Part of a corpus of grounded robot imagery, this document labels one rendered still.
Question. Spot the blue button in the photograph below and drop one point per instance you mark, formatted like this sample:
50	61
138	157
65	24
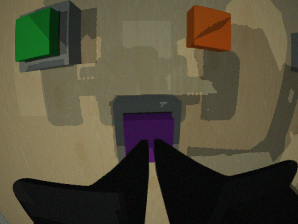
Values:
294	52

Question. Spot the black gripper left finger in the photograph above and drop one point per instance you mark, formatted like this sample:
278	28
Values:
117	198

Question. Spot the green button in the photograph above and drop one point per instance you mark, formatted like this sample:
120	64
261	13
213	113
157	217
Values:
48	37

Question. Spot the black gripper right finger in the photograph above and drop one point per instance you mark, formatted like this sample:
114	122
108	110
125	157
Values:
195	194

